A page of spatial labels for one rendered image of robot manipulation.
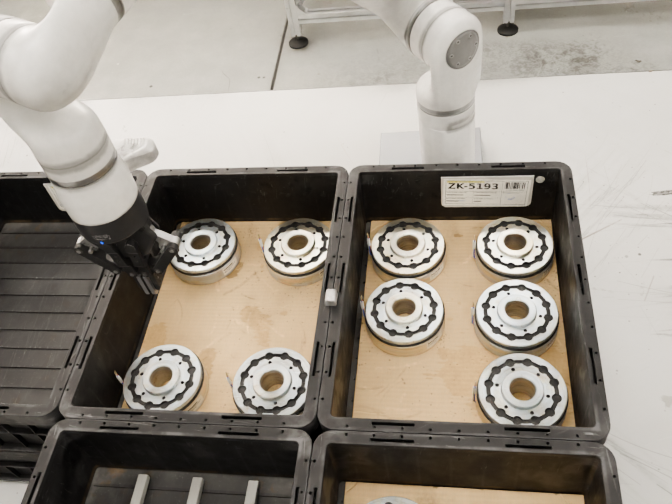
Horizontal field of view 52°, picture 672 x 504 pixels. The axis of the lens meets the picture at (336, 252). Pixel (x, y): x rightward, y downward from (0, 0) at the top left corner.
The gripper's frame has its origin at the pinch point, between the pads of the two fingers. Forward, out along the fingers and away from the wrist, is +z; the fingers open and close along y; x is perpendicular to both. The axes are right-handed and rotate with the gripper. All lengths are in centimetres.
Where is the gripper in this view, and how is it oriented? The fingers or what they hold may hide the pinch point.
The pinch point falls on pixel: (149, 279)
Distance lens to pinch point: 86.5
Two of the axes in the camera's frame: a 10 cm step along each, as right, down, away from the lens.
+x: 1.0, -7.8, 6.2
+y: 9.9, -0.1, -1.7
